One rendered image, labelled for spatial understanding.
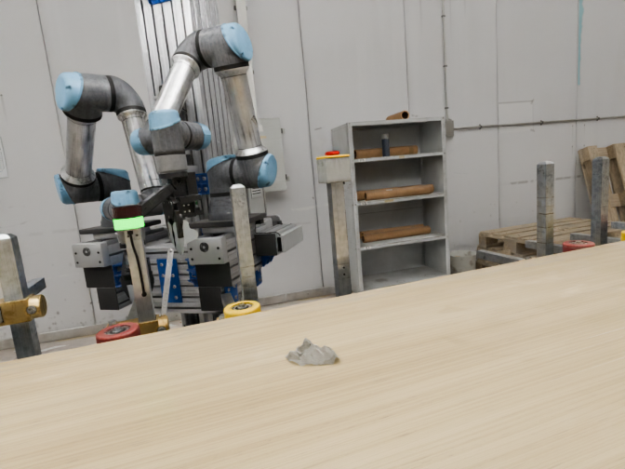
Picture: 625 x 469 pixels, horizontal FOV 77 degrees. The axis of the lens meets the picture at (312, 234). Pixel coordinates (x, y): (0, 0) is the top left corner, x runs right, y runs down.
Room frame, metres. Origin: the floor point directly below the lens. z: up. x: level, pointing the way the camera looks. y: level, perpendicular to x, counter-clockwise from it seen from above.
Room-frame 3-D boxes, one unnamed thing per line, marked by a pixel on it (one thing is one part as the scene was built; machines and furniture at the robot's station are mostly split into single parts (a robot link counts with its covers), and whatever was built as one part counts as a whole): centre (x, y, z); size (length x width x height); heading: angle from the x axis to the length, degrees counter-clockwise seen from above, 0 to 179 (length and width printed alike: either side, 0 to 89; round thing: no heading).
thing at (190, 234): (1.02, 0.32, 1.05); 0.06 x 0.03 x 0.09; 128
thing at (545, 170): (1.29, -0.78, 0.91); 0.04 x 0.04 x 0.48; 18
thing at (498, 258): (1.33, -0.72, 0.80); 0.44 x 0.03 x 0.04; 18
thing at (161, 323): (0.90, 0.43, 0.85); 0.14 x 0.06 x 0.05; 108
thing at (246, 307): (0.83, 0.17, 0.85); 0.08 x 0.08 x 0.11
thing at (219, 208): (1.51, 0.31, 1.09); 0.15 x 0.15 x 0.10
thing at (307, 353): (0.58, 0.02, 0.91); 0.09 x 0.07 x 0.02; 46
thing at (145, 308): (0.91, 0.41, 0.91); 0.04 x 0.04 x 0.48; 18
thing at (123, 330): (0.76, 0.41, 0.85); 0.08 x 0.08 x 0.11
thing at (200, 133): (1.13, 0.33, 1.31); 0.11 x 0.11 x 0.08; 71
